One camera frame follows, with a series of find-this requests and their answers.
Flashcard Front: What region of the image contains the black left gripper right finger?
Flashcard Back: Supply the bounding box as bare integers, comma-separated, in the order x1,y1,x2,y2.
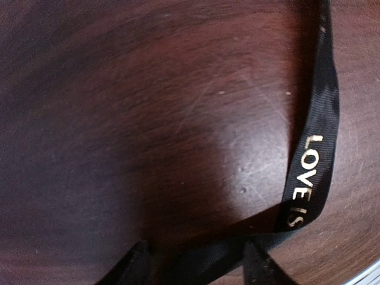
242,241,297,285

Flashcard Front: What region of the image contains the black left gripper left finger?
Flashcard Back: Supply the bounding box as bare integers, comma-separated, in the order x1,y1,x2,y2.
99,241,151,285

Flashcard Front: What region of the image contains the black printed ribbon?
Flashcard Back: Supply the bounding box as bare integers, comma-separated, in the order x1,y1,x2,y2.
160,0,341,285

